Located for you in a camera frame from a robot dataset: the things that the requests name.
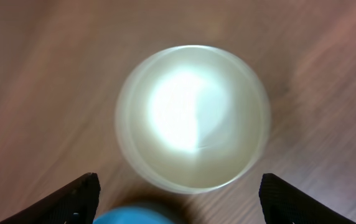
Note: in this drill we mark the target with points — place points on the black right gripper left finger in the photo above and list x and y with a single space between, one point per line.
76 202

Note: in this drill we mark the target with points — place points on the cream bowl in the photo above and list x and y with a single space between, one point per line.
191 119

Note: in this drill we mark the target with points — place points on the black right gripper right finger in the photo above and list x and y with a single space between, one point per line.
282 203

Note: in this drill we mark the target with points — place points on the teal blue bowl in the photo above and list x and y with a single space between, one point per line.
132 215

